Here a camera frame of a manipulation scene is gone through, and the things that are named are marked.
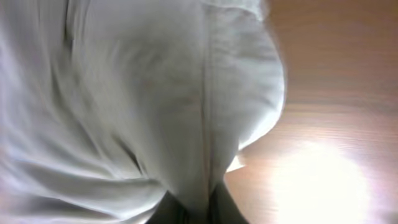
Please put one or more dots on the beige cargo shorts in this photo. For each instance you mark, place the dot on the beige cargo shorts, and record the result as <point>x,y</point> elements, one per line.
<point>108,105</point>

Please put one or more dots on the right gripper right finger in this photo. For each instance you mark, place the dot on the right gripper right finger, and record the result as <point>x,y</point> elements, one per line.
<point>222,208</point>

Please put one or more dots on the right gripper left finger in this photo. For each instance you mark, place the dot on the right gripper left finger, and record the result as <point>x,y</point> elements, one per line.
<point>168,211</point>

